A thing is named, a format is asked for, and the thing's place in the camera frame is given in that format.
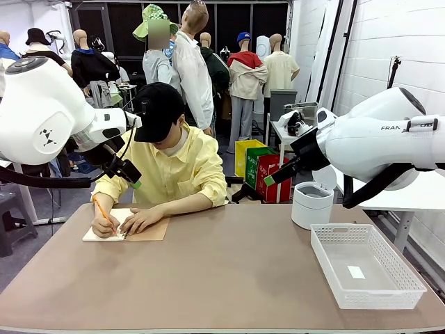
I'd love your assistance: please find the mannequin in dark green jacket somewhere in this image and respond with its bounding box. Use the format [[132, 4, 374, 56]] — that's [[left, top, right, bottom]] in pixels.
[[199, 31, 231, 112]]

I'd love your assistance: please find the red recycling bag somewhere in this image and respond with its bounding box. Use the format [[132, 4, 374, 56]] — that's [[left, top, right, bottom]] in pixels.
[[255, 154, 293, 204]]

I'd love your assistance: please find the person in yellow shirt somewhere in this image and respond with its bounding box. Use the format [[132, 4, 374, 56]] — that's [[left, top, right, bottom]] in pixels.
[[92, 114, 229, 209]]

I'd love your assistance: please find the white desk frame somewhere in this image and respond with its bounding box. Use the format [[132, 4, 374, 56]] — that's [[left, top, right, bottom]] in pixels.
[[13, 163, 67, 225]]

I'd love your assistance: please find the white perforated plastic basket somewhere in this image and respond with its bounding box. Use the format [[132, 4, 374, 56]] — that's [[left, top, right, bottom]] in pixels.
[[310, 223, 428, 310]]

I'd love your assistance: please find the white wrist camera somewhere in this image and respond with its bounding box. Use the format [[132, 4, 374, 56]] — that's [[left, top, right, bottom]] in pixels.
[[277, 110, 312, 137], [124, 111, 143, 129]]

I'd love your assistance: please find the person's right hand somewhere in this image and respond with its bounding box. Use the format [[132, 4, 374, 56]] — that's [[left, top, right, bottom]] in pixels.
[[91, 210, 121, 239]]

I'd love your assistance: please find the person's left hand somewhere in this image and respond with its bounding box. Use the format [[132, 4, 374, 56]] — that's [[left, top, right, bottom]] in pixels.
[[120, 207, 164, 234]]

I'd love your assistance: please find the mannequin in blue white top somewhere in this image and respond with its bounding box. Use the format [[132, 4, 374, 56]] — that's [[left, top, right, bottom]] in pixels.
[[0, 30, 22, 99]]

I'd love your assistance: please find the mannequin in grey top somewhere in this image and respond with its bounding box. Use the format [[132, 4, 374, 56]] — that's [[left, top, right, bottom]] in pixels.
[[142, 19, 182, 95]]

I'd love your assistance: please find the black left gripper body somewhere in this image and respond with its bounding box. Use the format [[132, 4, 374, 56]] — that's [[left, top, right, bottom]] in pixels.
[[81, 135, 126, 167]]

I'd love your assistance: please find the small grey background table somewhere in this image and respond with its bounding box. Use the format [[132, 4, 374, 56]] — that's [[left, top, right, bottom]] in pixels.
[[117, 82, 139, 113]]

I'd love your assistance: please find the white round trash can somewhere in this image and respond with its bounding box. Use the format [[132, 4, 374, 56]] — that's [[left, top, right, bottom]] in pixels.
[[291, 165, 337, 230]]

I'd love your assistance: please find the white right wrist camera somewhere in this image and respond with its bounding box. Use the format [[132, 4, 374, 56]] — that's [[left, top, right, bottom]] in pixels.
[[277, 110, 312, 137]]

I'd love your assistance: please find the black chair base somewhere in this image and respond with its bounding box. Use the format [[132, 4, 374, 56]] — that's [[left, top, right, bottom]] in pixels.
[[225, 175, 262, 205]]

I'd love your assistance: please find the green recycling bag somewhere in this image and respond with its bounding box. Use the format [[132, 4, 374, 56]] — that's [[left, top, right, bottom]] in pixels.
[[245, 146, 280, 191]]

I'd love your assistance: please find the mannequin in black hoodie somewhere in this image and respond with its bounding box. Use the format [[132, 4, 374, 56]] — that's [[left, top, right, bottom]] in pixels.
[[71, 29, 121, 109]]

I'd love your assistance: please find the black arm cable sleeve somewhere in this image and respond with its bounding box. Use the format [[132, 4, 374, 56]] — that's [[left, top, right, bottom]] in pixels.
[[0, 118, 137, 189], [342, 163, 415, 209]]

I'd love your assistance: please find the tall mannequin in white shirt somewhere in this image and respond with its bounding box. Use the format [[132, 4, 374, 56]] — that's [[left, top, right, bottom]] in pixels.
[[172, 0, 215, 137]]

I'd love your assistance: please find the black bucket hat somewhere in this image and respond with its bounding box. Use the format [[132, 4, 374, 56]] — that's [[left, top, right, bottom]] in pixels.
[[25, 27, 51, 47]]

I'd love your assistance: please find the black tripod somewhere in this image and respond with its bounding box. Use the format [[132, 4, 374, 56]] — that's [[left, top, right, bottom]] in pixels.
[[387, 55, 403, 90]]

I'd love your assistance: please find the small white side table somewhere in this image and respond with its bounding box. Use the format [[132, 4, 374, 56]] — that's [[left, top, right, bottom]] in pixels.
[[269, 120, 307, 203]]

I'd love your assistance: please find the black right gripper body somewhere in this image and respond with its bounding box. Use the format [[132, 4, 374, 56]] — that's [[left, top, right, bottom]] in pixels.
[[290, 127, 331, 172]]

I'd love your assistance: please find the black right arm cable sleeve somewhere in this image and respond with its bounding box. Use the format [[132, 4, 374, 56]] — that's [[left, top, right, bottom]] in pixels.
[[342, 163, 415, 209]]

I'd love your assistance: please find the white oval appliance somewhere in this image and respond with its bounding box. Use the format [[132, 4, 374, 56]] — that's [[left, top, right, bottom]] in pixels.
[[256, 35, 272, 61]]

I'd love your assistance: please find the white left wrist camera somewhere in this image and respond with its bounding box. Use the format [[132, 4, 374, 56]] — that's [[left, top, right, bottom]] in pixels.
[[124, 111, 143, 129]]

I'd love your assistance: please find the black left arm cable sleeve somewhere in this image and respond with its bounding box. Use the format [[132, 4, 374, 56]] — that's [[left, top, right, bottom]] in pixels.
[[0, 118, 137, 189]]

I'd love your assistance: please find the person's left forearm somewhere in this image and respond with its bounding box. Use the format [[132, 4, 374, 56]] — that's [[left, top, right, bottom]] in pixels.
[[152, 196, 213, 218]]

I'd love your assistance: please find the black baseball cap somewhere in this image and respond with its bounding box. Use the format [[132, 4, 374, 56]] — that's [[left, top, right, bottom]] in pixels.
[[133, 82, 186, 143]]

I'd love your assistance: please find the person's right forearm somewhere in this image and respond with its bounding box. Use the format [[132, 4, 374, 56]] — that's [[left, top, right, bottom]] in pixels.
[[92, 193, 115, 218]]

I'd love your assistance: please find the mannequin in cream shirt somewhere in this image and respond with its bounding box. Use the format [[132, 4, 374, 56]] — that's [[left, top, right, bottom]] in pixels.
[[263, 33, 300, 99]]

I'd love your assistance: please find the grey bin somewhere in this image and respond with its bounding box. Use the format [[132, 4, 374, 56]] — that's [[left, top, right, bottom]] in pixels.
[[270, 89, 299, 122]]

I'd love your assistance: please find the yellow recycling bag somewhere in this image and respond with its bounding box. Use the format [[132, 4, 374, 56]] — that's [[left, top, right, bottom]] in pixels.
[[234, 139, 267, 178]]

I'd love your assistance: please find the small white label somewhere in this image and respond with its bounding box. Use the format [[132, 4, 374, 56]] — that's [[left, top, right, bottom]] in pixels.
[[346, 265, 366, 280]]

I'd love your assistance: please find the large white table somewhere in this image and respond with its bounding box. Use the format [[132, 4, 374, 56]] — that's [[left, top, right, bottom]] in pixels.
[[332, 166, 445, 254]]

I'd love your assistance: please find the green checked sun hat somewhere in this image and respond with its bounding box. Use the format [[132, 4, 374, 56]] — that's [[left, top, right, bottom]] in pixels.
[[132, 3, 180, 43]]

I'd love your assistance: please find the spiral notebook brown cover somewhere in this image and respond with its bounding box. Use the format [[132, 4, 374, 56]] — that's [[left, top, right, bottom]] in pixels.
[[82, 207, 170, 242]]

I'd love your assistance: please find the mannequin in black white top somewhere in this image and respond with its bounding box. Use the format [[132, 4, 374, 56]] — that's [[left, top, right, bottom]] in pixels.
[[21, 40, 74, 78]]

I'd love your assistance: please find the metal tray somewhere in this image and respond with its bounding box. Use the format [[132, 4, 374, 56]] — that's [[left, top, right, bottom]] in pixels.
[[284, 102, 319, 118]]

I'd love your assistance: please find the mannequin in red beige jacket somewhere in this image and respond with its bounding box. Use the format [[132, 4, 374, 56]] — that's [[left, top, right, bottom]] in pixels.
[[227, 34, 269, 154]]

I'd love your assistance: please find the orange pencil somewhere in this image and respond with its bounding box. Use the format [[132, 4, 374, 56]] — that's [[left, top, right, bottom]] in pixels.
[[92, 194, 118, 236]]

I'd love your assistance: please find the grey plastic stool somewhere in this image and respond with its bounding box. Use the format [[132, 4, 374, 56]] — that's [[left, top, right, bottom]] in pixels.
[[0, 191, 38, 258]]

